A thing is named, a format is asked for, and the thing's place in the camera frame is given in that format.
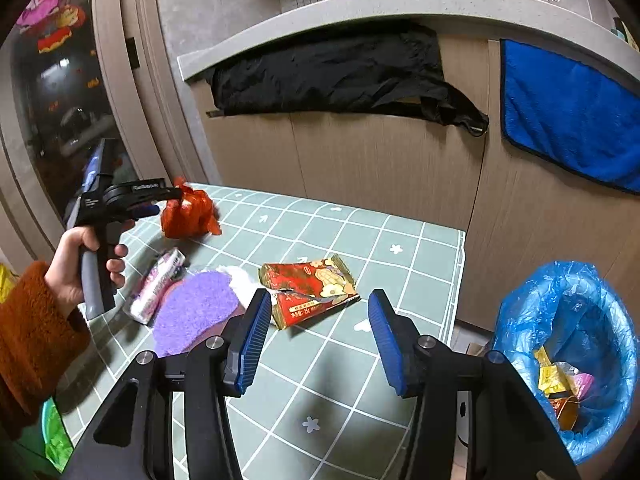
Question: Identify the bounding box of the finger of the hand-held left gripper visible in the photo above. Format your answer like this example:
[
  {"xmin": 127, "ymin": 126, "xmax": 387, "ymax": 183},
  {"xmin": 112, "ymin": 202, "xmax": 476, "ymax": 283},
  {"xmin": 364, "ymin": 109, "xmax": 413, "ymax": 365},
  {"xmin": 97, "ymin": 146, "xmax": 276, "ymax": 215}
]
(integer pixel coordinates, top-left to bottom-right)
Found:
[
  {"xmin": 127, "ymin": 185, "xmax": 187, "ymax": 202},
  {"xmin": 125, "ymin": 201, "xmax": 162, "ymax": 222}
]

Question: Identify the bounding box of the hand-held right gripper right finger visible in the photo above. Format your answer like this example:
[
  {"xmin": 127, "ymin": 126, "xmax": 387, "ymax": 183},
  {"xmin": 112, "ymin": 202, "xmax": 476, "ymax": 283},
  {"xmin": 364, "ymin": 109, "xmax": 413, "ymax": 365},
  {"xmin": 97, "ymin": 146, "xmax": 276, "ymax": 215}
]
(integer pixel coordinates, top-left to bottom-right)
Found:
[{"xmin": 367, "ymin": 288, "xmax": 583, "ymax": 480}]

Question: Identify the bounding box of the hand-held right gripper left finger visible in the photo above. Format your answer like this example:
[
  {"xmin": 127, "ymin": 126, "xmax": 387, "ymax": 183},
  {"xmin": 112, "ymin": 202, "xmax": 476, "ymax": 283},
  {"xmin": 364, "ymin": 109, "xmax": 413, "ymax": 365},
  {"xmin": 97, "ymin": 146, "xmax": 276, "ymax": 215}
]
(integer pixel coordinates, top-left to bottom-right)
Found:
[{"xmin": 60, "ymin": 287, "xmax": 273, "ymax": 480}]

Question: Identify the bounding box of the red plastic bag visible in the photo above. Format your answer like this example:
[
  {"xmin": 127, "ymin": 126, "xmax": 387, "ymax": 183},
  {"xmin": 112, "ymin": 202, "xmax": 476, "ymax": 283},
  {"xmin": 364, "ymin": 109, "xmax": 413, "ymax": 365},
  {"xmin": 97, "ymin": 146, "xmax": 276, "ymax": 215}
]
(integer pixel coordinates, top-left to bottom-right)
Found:
[{"xmin": 160, "ymin": 176, "xmax": 222, "ymax": 239}]

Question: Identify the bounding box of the red gold snack packet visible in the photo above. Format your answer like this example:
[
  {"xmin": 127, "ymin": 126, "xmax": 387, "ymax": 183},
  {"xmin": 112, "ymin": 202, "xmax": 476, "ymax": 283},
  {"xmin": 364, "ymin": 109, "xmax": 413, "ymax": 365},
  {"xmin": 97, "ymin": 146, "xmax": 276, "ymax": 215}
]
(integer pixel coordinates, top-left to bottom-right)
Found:
[{"xmin": 258, "ymin": 254, "xmax": 362, "ymax": 331}]

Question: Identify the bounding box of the trash bin blue bag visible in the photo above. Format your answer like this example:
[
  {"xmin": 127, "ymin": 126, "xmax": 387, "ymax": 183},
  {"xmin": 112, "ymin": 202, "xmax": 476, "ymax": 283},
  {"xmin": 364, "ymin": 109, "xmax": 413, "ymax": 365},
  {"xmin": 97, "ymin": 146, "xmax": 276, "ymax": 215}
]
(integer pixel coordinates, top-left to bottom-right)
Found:
[{"xmin": 491, "ymin": 260, "xmax": 640, "ymax": 467}]

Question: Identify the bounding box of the yellow snack wrapper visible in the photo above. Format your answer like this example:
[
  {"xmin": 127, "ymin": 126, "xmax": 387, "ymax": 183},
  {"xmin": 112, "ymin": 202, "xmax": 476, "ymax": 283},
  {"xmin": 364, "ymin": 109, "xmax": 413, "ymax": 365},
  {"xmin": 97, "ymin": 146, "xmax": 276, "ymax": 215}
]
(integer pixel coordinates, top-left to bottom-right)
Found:
[{"xmin": 532, "ymin": 345, "xmax": 563, "ymax": 396}]

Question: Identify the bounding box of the purple wrapper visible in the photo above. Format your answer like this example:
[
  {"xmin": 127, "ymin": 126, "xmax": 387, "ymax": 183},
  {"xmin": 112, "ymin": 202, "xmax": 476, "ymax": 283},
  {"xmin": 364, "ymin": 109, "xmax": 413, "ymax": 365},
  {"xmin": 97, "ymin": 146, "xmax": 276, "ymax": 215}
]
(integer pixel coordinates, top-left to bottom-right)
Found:
[{"xmin": 572, "ymin": 372, "xmax": 596, "ymax": 403}]

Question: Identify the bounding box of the person's left forearm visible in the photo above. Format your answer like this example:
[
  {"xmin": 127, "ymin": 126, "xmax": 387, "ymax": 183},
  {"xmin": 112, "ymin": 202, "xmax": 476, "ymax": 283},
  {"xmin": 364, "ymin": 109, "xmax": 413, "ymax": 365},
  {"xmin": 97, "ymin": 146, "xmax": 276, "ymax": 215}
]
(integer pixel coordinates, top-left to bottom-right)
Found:
[{"xmin": 0, "ymin": 260, "xmax": 92, "ymax": 441}]

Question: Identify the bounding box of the person's left hand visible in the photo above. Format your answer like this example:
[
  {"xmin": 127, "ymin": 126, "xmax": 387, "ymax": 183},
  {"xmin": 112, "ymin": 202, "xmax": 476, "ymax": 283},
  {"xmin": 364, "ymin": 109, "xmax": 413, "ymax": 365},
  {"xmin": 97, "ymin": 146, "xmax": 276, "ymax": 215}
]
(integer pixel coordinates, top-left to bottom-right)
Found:
[{"xmin": 44, "ymin": 225, "xmax": 128, "ymax": 318}]

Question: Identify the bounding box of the white crumpled tissue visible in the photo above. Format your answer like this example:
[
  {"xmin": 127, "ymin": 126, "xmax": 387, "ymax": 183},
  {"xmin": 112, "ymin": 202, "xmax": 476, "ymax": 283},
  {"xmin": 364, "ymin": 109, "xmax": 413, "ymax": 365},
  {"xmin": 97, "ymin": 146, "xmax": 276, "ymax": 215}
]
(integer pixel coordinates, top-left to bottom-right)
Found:
[{"xmin": 217, "ymin": 264, "xmax": 253, "ymax": 306}]

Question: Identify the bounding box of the purple sponge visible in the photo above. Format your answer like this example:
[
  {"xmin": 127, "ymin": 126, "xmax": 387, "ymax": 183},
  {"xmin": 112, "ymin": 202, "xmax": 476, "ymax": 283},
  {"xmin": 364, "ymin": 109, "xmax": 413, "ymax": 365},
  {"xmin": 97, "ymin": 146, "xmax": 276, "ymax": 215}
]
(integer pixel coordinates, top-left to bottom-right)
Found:
[{"xmin": 151, "ymin": 269, "xmax": 248, "ymax": 358}]

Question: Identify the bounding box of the pink white packet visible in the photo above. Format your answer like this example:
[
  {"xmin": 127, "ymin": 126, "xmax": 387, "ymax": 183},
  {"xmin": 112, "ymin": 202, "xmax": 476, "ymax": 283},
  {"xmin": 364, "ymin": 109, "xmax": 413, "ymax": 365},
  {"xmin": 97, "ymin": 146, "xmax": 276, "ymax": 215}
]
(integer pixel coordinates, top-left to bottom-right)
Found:
[{"xmin": 124, "ymin": 247, "xmax": 188, "ymax": 325}]

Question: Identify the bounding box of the glass door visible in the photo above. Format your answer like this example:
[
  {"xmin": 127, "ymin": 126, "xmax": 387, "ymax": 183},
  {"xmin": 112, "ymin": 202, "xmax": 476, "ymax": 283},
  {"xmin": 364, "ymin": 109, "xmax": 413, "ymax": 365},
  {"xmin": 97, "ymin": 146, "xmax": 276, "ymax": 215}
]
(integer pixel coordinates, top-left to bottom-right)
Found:
[{"xmin": 0, "ymin": 0, "xmax": 151, "ymax": 261}]

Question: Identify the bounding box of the green checked table mat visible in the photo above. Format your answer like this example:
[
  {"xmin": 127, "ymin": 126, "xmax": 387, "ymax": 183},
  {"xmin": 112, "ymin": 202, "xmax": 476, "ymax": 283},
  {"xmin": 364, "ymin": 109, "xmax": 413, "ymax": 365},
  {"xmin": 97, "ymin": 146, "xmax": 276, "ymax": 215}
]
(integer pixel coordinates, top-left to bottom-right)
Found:
[{"xmin": 50, "ymin": 182, "xmax": 468, "ymax": 480}]

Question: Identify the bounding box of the yellow plastic bag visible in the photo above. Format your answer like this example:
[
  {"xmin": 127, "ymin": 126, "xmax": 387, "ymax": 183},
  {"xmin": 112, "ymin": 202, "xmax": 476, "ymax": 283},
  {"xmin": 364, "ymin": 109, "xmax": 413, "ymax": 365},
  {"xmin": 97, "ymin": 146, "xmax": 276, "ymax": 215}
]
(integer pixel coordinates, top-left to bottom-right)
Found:
[{"xmin": 0, "ymin": 262, "xmax": 20, "ymax": 306}]

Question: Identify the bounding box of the pink cartoon door sticker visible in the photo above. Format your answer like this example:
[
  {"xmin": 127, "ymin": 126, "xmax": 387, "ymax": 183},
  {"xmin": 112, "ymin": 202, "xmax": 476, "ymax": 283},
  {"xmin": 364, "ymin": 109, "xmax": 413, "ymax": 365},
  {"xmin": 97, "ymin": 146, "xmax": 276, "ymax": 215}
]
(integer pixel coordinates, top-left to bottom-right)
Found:
[{"xmin": 15, "ymin": 0, "xmax": 88, "ymax": 56}]

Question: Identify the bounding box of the black cloth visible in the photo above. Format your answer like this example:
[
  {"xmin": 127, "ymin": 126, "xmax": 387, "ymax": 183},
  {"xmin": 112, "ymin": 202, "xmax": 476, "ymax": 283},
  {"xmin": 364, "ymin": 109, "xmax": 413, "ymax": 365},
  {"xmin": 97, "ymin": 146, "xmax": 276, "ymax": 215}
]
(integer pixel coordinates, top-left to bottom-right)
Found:
[{"xmin": 202, "ymin": 22, "xmax": 491, "ymax": 137}]

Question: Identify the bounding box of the green plastic bag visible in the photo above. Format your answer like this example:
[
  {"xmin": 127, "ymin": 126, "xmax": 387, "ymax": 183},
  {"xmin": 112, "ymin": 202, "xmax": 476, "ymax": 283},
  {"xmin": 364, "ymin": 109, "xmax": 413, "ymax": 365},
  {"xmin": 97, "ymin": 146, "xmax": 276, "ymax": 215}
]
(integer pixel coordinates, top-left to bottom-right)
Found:
[{"xmin": 42, "ymin": 397, "xmax": 76, "ymax": 473}]

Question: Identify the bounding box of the grey stone countertop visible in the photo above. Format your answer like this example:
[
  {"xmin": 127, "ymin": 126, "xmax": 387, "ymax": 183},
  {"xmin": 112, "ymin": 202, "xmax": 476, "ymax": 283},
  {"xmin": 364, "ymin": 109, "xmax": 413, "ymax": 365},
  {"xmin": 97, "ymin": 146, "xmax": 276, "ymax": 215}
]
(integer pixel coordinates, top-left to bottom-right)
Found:
[{"xmin": 177, "ymin": 0, "xmax": 640, "ymax": 83}]

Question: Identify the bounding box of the blue towel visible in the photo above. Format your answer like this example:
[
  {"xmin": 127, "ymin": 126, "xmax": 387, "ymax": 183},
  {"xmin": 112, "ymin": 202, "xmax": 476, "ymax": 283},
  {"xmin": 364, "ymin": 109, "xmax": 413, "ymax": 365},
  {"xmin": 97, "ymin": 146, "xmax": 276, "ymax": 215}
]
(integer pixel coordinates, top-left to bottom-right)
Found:
[{"xmin": 500, "ymin": 38, "xmax": 640, "ymax": 196}]

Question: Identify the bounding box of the beige door frame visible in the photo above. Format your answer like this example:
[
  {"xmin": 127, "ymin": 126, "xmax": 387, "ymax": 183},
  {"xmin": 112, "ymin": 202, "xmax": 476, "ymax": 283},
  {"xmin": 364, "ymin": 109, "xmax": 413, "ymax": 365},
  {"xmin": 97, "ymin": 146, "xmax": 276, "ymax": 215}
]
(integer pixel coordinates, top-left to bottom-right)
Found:
[{"xmin": 90, "ymin": 0, "xmax": 223, "ymax": 261}]

